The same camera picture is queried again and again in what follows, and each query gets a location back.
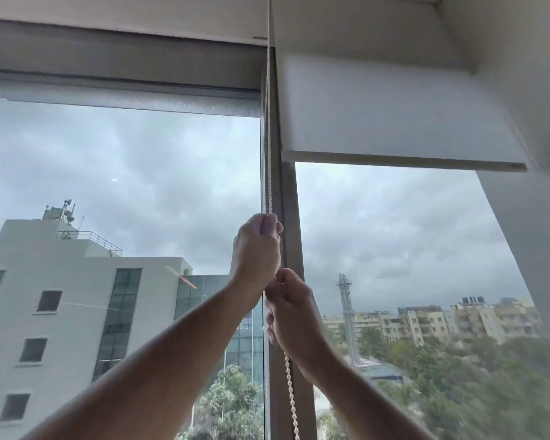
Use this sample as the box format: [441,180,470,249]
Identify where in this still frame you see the person's left hand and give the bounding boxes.
[230,213,285,296]

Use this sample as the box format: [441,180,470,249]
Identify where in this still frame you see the grey roller blind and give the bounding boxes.
[0,18,265,118]

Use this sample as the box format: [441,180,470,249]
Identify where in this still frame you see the row of beige apartment buildings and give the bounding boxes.
[322,295,545,350]

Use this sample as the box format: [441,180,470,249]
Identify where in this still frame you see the white office building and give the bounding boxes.
[0,219,194,428]

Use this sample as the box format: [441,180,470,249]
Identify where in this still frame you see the green trees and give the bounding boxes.
[176,326,550,440]

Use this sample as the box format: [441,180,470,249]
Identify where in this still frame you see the person's right hand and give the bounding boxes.
[263,268,334,378]

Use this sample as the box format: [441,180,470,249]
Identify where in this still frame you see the white roller blind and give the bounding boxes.
[275,51,529,174]

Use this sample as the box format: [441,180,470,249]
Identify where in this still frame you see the white bead chain cord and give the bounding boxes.
[262,0,301,440]

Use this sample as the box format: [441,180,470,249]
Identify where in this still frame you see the person's left forearm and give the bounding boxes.
[22,274,263,440]

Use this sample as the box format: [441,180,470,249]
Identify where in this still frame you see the rooftop antenna mast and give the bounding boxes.
[42,199,85,223]

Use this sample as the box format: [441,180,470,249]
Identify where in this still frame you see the lattice tower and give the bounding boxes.
[336,273,364,368]

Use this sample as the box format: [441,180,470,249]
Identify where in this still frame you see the grey window mullion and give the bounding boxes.
[258,50,320,440]

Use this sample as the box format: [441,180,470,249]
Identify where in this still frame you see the person's right forearm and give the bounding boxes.
[298,335,437,440]

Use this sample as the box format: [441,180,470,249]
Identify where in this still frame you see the glass facade building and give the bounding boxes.
[174,274,265,385]

